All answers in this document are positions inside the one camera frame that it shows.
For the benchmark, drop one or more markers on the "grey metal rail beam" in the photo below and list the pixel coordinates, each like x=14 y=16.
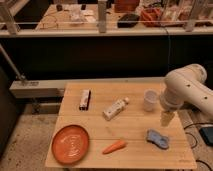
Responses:
x=56 y=88

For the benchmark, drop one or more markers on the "white plastic bottle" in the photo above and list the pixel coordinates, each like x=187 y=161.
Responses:
x=115 y=108

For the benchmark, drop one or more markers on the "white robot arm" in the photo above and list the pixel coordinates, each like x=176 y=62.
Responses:
x=182 y=85

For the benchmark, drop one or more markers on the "white plastic cup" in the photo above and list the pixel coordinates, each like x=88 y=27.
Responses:
x=150 y=100

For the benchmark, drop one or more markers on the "orange carrot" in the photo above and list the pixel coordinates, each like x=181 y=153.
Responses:
x=115 y=146

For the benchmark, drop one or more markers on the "black bag on shelf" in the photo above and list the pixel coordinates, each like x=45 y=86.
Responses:
x=128 y=21

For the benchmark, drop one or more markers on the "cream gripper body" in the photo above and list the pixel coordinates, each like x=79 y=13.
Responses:
x=166 y=118

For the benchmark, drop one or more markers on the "black device on floor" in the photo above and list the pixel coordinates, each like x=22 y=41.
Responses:
x=207 y=135

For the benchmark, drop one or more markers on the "orange ceramic bowl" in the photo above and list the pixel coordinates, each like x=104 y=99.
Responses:
x=70 y=144

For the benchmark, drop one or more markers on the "orange object on shelf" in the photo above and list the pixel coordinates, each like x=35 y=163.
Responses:
x=150 y=17

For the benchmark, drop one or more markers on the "blue crumpled cloth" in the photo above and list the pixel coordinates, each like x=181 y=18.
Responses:
x=156 y=138

